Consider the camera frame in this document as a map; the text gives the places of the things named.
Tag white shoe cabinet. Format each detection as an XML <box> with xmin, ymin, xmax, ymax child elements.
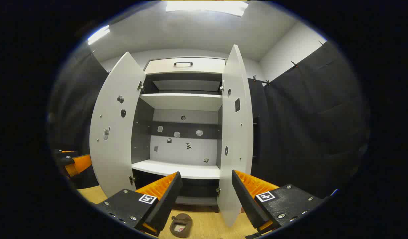
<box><xmin>131</xmin><ymin>56</ymin><xmax>228</xmax><ymax>213</ymax></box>

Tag black backdrop cloth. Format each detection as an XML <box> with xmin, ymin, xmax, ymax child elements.
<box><xmin>50</xmin><ymin>41</ymin><xmax>370</xmax><ymax>199</ymax></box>

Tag white shoe cabinet door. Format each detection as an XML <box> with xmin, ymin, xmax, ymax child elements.
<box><xmin>89</xmin><ymin>51</ymin><xmax>147</xmax><ymax>198</ymax></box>
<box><xmin>217</xmin><ymin>44</ymin><xmax>254</xmax><ymax>228</ymax></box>

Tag white cabinet drawer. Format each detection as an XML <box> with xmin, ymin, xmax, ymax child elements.
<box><xmin>144</xmin><ymin>57</ymin><xmax>226</xmax><ymax>74</ymax></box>

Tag ceiling light strip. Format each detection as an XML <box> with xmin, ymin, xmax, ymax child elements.
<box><xmin>88</xmin><ymin>25</ymin><xmax>110</xmax><ymax>45</ymax></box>

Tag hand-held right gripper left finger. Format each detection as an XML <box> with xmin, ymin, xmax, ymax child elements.
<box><xmin>96</xmin><ymin>171</ymin><xmax>183</xmax><ymax>237</ymax></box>

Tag brown fuzzy shoe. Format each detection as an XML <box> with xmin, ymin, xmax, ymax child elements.
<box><xmin>169</xmin><ymin>213</ymin><xmax>193</xmax><ymax>238</ymax></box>

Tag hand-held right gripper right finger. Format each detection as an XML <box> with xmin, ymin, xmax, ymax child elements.
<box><xmin>231</xmin><ymin>170</ymin><xmax>324</xmax><ymax>234</ymax></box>

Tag ceiling light panel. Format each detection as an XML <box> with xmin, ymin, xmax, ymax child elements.
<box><xmin>166</xmin><ymin>0</ymin><xmax>249</xmax><ymax>17</ymax></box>

